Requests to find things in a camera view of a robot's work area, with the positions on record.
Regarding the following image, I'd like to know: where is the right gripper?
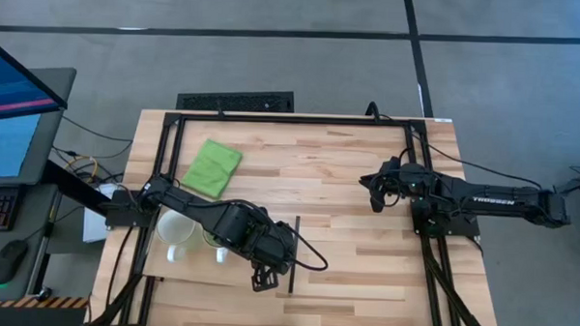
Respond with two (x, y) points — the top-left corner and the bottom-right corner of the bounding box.
(358, 155), (420, 202)

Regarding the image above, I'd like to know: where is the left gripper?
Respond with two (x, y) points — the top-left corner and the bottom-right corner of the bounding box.
(247, 221), (299, 294)

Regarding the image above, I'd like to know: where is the small green mug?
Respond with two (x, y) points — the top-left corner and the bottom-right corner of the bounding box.
(198, 226), (231, 265)

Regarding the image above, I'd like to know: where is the large pale yellow mug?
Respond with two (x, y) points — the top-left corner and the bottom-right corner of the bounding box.
(154, 209), (205, 265)

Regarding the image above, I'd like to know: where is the green folded cloth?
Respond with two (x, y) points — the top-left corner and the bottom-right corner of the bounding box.
(180, 137), (245, 202)

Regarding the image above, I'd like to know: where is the black floor vent grille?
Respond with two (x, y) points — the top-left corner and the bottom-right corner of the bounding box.
(175, 86), (297, 116)

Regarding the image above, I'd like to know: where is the white box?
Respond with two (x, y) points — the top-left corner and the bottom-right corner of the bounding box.
(81, 181), (119, 245)

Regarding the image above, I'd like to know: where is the black support beam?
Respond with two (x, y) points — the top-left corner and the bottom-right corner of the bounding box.
(40, 159), (127, 217)

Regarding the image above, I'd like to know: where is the yellow black hazard tape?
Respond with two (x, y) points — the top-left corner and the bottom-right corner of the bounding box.
(0, 293), (90, 313)

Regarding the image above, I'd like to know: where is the grey side desk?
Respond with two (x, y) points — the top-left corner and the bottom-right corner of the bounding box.
(0, 180), (62, 307)

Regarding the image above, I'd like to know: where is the black computer mouse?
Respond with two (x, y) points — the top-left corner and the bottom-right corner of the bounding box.
(0, 238), (31, 290)

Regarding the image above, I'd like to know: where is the blue screen computer monitor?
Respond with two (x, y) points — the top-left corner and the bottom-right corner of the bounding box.
(0, 35), (78, 192)

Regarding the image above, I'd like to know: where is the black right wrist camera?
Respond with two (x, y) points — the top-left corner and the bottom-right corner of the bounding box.
(368, 192), (387, 215)

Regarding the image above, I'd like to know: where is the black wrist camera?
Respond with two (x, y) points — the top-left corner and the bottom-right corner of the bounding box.
(271, 252), (298, 277)
(368, 192), (387, 215)

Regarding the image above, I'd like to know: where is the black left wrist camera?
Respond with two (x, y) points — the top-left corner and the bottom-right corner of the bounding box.
(271, 252), (298, 277)

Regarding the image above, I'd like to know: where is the wooden shelf black frame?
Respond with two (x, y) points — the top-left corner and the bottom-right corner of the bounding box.
(141, 208), (303, 296)

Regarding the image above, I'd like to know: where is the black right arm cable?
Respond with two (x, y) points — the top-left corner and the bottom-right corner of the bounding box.
(362, 100), (547, 191)

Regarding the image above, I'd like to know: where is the black aluminium table frame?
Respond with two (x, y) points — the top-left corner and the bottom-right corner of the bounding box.
(86, 105), (508, 326)

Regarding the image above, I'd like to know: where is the yellow cable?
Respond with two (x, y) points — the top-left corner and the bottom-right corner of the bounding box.
(65, 153), (101, 183)

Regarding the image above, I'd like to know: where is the black floor cable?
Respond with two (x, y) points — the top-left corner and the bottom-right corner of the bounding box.
(58, 114), (136, 144)

